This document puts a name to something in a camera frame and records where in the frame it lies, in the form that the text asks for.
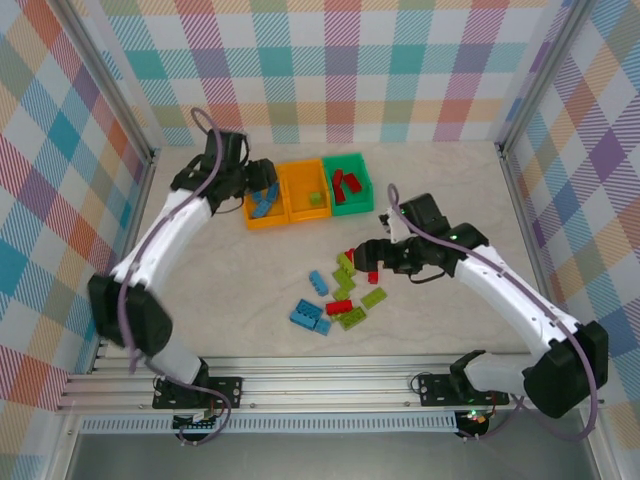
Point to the blue lego brick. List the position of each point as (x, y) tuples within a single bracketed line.
[(256, 197), (260, 208), (272, 193), (318, 282), (322, 326), (305, 312)]

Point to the green lego brick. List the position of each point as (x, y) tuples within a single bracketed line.
[(374, 298), (352, 318), (341, 274), (344, 261), (315, 198), (345, 289)]

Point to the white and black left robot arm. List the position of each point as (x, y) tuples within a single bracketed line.
[(165, 240)]

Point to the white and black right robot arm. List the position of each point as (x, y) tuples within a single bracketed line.
[(515, 300)]

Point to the orange plastic bin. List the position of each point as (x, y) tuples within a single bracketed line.
[(310, 215), (267, 222)]

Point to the green plastic bin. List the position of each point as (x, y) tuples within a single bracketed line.
[(352, 207)]

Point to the small electronics board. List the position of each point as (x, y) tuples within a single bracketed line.
[(192, 426), (475, 421)]

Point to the grey metal panel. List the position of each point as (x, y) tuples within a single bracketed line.
[(325, 457)]

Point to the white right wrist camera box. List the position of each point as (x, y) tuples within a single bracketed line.
[(396, 227)]

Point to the aluminium side rail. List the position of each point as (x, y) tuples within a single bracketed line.
[(135, 225), (522, 210)]

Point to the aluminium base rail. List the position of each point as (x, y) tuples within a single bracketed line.
[(325, 385)]

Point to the aluminium frame post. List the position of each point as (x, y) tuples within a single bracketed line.
[(541, 75), (115, 85)]

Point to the aluminium frame leg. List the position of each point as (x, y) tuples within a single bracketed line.
[(605, 465), (62, 465)]

